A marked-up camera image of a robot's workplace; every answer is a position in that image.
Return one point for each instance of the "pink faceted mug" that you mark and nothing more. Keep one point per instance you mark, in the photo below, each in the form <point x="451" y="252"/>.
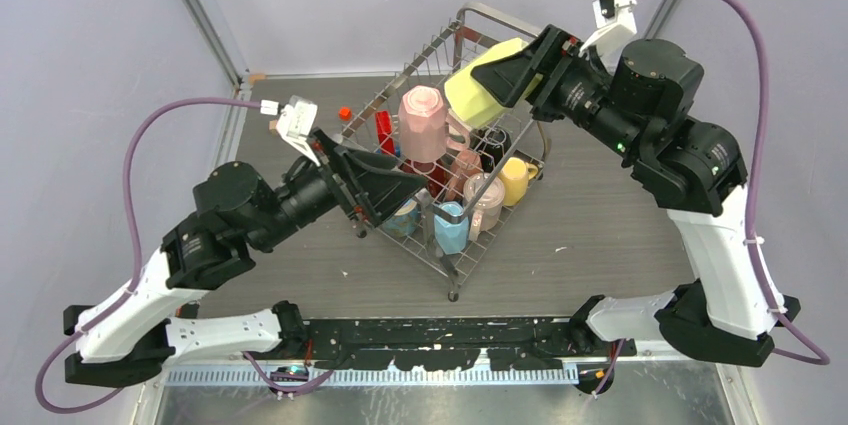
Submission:
<point x="426" y="129"/>

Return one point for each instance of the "pale yellow faceted mug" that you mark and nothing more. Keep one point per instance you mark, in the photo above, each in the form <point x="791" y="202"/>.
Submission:
<point x="469" y="101"/>

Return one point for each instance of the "light blue faceted mug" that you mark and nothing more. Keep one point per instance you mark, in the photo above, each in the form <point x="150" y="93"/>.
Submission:
<point x="451" y="237"/>

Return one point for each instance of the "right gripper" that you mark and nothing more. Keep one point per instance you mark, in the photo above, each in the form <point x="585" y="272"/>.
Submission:
<point x="508" y="78"/>

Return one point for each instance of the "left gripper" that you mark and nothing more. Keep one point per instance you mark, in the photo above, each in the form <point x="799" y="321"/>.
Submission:
<point x="384" y="188"/>

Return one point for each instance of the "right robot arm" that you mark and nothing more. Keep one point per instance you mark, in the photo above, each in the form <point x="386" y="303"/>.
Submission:
<point x="695" y="172"/>

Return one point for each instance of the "blue butterfly mug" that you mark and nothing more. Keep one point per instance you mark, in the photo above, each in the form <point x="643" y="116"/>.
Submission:
<point x="404" y="222"/>

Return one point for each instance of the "dark red mug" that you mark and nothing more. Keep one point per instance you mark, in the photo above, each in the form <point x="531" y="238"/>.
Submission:
<point x="435" y="173"/>

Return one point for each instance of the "salmon pink mug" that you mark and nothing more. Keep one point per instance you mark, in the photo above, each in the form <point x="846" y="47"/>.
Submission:
<point x="466" y="164"/>

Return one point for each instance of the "black mug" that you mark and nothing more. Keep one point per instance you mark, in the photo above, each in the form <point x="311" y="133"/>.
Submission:
<point x="491" y="144"/>

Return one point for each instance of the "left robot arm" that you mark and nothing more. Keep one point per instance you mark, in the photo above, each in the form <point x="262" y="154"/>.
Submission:
<point x="236" y="212"/>

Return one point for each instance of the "red block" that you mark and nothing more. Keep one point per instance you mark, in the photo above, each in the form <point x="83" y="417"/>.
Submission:
<point x="384" y="128"/>

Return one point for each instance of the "steel wire dish rack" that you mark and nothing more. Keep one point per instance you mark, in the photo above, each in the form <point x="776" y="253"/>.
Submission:
<point x="455" y="46"/>

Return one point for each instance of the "iridescent pink mug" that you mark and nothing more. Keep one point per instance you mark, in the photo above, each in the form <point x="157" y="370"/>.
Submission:
<point x="487" y="209"/>

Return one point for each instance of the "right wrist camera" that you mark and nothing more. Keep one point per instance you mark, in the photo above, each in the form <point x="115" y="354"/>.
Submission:
<point x="615" y="26"/>

